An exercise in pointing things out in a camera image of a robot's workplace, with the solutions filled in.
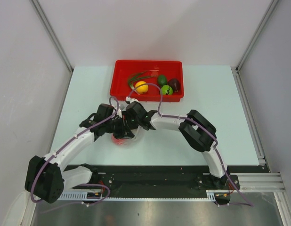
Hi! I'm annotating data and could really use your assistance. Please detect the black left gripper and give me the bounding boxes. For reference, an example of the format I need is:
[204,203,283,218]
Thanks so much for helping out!
[104,115,135,140]

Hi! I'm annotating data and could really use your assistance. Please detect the clear zip top bag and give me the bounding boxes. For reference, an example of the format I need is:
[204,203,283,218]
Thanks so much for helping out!
[111,127,143,145]

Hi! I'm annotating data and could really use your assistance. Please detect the yellow fake lemon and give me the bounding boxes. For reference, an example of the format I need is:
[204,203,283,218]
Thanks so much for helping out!
[135,81,149,95]

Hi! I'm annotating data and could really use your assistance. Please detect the green fake chive sprig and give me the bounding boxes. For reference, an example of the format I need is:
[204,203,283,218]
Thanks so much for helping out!
[127,71,158,86]

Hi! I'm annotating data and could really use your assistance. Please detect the green fake ball fruit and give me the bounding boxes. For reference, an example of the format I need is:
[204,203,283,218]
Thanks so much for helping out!
[161,85,173,96]

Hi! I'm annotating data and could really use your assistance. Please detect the dark green fake lime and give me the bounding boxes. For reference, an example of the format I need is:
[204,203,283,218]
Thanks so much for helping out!
[157,75,168,87]

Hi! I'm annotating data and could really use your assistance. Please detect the dark red fake fruit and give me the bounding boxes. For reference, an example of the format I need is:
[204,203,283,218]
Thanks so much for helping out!
[168,78,181,93]

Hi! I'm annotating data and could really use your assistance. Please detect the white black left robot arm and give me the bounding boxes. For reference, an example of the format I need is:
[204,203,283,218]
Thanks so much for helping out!
[24,104,138,203]

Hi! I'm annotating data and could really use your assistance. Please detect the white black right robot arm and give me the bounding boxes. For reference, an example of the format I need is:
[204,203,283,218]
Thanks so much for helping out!
[126,100,229,189]

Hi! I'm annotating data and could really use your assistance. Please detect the red fake tomato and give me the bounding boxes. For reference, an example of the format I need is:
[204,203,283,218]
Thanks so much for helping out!
[112,139,127,145]

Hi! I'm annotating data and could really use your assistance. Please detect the red plastic tray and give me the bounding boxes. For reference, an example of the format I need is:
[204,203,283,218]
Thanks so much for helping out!
[110,60,184,102]

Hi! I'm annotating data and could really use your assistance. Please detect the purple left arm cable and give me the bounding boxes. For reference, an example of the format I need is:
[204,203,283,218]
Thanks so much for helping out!
[30,96,120,214]

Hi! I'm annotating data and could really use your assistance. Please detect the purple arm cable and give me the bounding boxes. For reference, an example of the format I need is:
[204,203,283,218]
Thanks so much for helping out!
[125,81,254,208]
[30,96,120,214]

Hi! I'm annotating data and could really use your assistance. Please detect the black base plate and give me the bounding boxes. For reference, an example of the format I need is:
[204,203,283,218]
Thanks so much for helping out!
[72,164,242,205]

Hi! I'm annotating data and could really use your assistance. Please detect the white slotted cable duct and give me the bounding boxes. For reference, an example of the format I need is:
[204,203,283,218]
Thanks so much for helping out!
[58,191,218,202]

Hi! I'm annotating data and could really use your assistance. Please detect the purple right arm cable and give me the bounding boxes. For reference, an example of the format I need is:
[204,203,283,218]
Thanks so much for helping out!
[125,81,254,208]

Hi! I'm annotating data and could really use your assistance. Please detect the aluminium rail right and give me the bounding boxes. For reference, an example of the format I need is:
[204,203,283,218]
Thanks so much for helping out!
[232,67,291,226]

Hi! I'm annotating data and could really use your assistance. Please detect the aluminium frame post left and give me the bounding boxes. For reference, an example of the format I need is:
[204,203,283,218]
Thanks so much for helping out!
[29,0,74,74]

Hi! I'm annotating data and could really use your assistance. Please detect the aluminium frame post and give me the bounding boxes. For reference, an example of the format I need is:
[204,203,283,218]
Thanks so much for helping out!
[29,0,74,74]
[235,0,281,73]

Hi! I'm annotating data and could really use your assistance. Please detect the aluminium frame post right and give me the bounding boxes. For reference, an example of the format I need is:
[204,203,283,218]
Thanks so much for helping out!
[235,0,281,73]

